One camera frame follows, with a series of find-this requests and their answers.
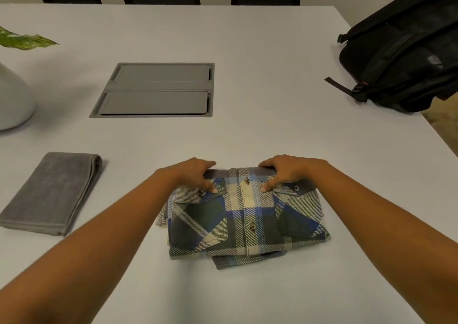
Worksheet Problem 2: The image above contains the black backpack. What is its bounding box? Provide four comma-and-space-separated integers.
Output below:
324, 0, 458, 114

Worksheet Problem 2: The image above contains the plaid flannel shirt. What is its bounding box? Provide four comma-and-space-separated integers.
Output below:
156, 166, 332, 271

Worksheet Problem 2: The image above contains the grey table cable box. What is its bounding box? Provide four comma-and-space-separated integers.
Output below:
88, 62, 216, 119

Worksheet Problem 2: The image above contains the person's right hand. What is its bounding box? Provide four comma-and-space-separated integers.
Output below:
257, 154, 330, 193

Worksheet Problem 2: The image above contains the person's left hand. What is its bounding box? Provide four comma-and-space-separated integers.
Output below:
156, 157, 219, 195

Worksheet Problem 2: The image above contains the grey towel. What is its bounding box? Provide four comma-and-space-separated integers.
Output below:
0, 151, 104, 237

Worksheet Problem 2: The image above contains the white round plant pot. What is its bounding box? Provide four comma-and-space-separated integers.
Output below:
0, 62, 36, 132

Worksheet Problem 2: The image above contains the person's left forearm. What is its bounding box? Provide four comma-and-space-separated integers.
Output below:
0, 170, 179, 324

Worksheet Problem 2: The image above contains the person's right forearm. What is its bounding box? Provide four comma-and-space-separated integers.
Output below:
307, 161, 458, 324

